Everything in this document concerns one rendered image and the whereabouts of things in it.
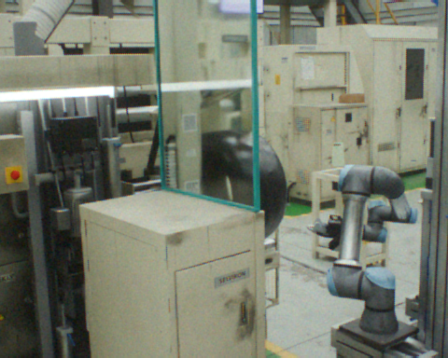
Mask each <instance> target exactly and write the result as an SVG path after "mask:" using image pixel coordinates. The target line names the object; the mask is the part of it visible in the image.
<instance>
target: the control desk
mask: <svg viewBox="0 0 448 358"><path fill-rule="evenodd" d="M79 210H80V222H81V243H82V254H83V265H84V275H85V285H86V297H87V307H88V318H89V329H90V346H91V358H266V351H265V316H264V314H265V221H264V212H263V211H260V212H252V211H248V210H245V209H242V208H238V207H232V206H229V205H226V204H222V203H219V202H213V201H210V200H204V199H200V198H193V197H191V196H187V195H184V194H181V193H174V192H171V191H168V190H164V189H162V190H160V191H154V192H150V193H141V194H137V195H132V196H128V197H124V198H114V199H111V200H102V201H98V202H90V203H85V204H81V205H79Z"/></svg>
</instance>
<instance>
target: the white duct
mask: <svg viewBox="0 0 448 358"><path fill-rule="evenodd" d="M72 1H73V0H35V2H34V3H33V4H32V5H31V6H30V8H29V10H28V11H27V13H26V14H25V15H24V17H22V20H21V21H36V22H37V26H38V27H37V28H36V29H37V31H35V34H36V35H37V36H40V37H41V38H42V39H43V40H45V39H46V37H47V36H48V35H49V32H51V31H52V29H53V27H55V26H56V23H58V20H59V19H60V18H61V17H62V15H63V13H64V12H65V11H66V9H67V8H68V7H69V6H70V4H71V3H72Z"/></svg>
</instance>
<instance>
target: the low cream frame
mask: <svg viewBox="0 0 448 358"><path fill-rule="evenodd" d="M341 171H342V168H336V169H332V170H327V171H318V172H312V225H313V224H314V222H315V220H316V218H319V209H320V179H322V180H330V181H332V190H335V191H336V206H335V215H341V216H342V218H343V198H342V193H341V192H340V191H339V190H338V179H339V175H340V173H341ZM335 174H336V175H335ZM384 201H385V205H386V206H390V203H389V201H388V200H387V198H385V197H384ZM368 209H369V207H368V204H367V202H366V208H365V215H364V222H363V224H365V225H367V211H368ZM383 227H386V228H387V235H386V242H384V243H382V250H377V249H374V248H371V247H370V246H366V244H370V243H372V241H362V243H361V250H360V257H359V263H360V264H361V266H362V271H365V269H366V264H369V263H373V262H376V261H378V260H381V259H382V267H388V266H389V239H390V222H384V223H383ZM329 242H331V241H326V242H320V243H319V235H317V234H314V233H313V232H312V258H314V259H317V258H319V252H320V253H323V254H325V255H332V256H335V257H337V258H338V253H339V247H340V245H339V246H338V247H336V248H335V249H334V250H333V251H331V250H330V249H329Z"/></svg>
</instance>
